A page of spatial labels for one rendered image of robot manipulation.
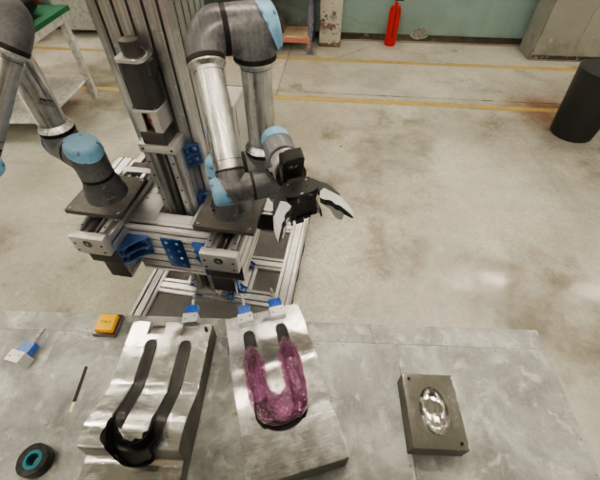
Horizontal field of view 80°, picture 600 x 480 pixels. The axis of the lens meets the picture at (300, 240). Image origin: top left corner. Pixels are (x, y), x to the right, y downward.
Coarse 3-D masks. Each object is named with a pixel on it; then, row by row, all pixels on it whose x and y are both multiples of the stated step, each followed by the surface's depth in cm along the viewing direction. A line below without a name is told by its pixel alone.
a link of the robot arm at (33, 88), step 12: (24, 72) 107; (36, 72) 110; (24, 84) 109; (36, 84) 111; (48, 84) 115; (24, 96) 112; (36, 96) 112; (48, 96) 115; (36, 108) 115; (48, 108) 116; (60, 108) 121; (36, 120) 119; (48, 120) 118; (60, 120) 121; (48, 132) 120; (60, 132) 121; (72, 132) 125; (48, 144) 123; (60, 144) 122
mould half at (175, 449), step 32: (128, 352) 110; (160, 352) 110; (192, 352) 110; (128, 384) 104; (160, 384) 104; (192, 384) 104; (96, 416) 94; (128, 416) 94; (192, 416) 99; (96, 448) 89; (160, 448) 89; (192, 448) 100
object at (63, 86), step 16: (32, 0) 322; (32, 16) 316; (48, 16) 318; (64, 16) 339; (48, 32) 319; (64, 32) 351; (80, 64) 373; (48, 80) 376; (64, 80) 376; (80, 80) 376; (16, 96) 352; (64, 96) 352; (96, 96) 399; (16, 112) 331
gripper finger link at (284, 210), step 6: (282, 204) 71; (288, 204) 71; (276, 210) 70; (282, 210) 70; (288, 210) 70; (276, 216) 69; (282, 216) 69; (288, 216) 71; (276, 222) 68; (282, 222) 68; (276, 228) 68; (282, 228) 68; (276, 234) 67; (282, 234) 68
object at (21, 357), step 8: (24, 344) 117; (32, 344) 117; (16, 352) 113; (24, 352) 113; (32, 352) 117; (8, 360) 112; (16, 360) 112; (24, 360) 114; (32, 360) 117; (24, 368) 114
